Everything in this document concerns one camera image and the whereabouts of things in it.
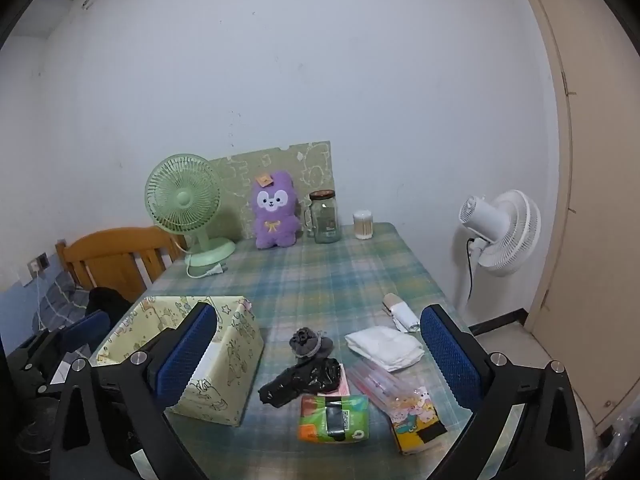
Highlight cotton swab container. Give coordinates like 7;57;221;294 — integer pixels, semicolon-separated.
352;211;374;240

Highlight black fan cable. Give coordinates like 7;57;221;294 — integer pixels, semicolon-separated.
466;237;476;303

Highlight purple plush toy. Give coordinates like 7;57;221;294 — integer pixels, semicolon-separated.
250;170;302;250

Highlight green fan power cord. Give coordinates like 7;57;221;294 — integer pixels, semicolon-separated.
174;235;230;280

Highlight grey socks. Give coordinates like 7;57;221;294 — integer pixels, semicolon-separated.
289;327;335;359

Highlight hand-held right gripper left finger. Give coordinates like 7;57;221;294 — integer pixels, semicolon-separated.
50;301;221;480

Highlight green desk fan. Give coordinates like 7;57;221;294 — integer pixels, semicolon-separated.
144;154;237;267

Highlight orange green tissue pack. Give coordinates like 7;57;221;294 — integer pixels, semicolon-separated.
298;394;371;445

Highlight white cloth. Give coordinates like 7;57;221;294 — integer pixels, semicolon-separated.
382;292;421;333

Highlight plaid tablecloth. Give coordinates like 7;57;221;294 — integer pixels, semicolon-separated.
95;222;481;480

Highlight white towel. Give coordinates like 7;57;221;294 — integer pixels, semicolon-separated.
344;325;425;373

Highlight blue plaid bedding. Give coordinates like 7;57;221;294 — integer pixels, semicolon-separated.
27;270;101;333

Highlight black clothing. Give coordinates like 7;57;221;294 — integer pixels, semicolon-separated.
86;287;133;328

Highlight green patterned board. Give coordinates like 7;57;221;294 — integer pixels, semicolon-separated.
209;141;333;242

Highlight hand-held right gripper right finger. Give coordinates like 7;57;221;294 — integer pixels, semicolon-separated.
419;304;586;480

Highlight cartoon print clear packet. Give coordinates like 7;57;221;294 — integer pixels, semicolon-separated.
345;364;448;456

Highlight yellow cartoon fabric box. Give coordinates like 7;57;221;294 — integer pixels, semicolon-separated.
89;296;265;427

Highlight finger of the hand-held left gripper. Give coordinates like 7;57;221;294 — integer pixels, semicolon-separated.
30;310;112;361

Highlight beige door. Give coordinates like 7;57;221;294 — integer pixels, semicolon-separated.
510;0;640;436

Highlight white standing fan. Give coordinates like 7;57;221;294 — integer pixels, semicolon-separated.
459;190;542;311

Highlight glass jar mug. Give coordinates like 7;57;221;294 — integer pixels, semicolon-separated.
302;190;341;245

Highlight pink towel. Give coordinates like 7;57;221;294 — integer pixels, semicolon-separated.
332;362;351;398

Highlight black plastic bag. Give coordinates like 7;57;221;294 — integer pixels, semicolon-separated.
258;357;345;408

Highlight clear plastic bag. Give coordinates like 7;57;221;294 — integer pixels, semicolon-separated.
585;400;640;480

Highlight white charger cable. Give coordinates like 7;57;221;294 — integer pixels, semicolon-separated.
31;272;48;333

